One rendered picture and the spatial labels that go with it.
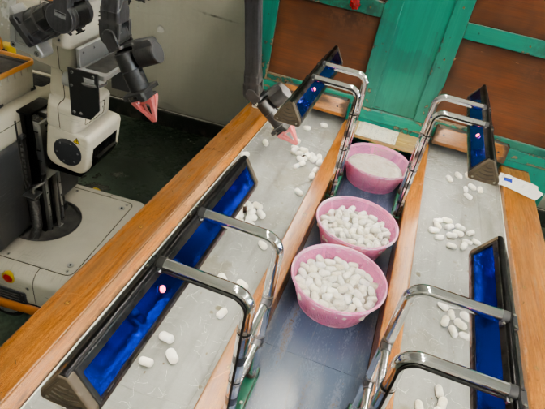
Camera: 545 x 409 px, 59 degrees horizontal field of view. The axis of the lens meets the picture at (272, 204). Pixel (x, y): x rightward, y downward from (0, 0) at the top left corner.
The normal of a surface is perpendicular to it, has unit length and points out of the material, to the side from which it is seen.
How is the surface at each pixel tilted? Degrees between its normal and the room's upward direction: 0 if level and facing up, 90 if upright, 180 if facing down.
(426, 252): 0
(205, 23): 90
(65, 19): 90
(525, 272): 0
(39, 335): 0
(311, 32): 90
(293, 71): 89
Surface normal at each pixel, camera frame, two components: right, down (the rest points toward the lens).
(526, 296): 0.16, -0.80
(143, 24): -0.24, 0.54
